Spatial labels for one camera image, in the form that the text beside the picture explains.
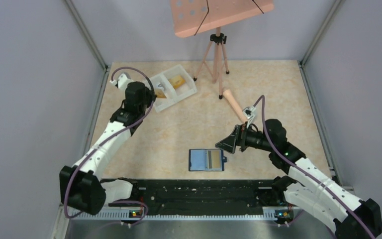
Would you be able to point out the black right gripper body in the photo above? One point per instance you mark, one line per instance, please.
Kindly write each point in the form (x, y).
(251, 138)

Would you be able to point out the pink tripod music stand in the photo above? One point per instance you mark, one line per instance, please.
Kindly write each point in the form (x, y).
(192, 17)

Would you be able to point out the pink cylindrical tube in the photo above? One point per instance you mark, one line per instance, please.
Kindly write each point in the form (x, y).
(227, 94)

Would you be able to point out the white two-compartment plastic tray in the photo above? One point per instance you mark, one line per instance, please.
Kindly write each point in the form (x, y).
(173, 96)

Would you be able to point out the silver card in tray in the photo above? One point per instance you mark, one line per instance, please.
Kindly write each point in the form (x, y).
(160, 86)

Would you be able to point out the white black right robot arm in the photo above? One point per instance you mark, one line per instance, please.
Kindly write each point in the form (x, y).
(305, 186)

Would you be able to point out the blue leather card holder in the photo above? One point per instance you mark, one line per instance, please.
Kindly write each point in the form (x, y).
(206, 160)

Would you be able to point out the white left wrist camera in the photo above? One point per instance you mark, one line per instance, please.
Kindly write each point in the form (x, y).
(122, 81)

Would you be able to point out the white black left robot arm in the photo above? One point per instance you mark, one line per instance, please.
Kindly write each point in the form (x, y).
(80, 185)

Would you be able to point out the aluminium frame rail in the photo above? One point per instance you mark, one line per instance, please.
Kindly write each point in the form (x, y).
(111, 223)

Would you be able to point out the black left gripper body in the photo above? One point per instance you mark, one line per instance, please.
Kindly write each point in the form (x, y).
(150, 98)

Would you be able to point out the yellow card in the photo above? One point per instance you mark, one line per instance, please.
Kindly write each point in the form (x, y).
(177, 81)
(160, 94)

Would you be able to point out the yellow card in tray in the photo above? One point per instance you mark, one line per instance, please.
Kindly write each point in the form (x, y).
(177, 81)

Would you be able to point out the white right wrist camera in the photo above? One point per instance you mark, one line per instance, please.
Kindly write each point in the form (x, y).
(250, 114)

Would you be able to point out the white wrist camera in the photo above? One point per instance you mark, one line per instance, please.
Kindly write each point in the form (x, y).
(250, 114)
(122, 81)

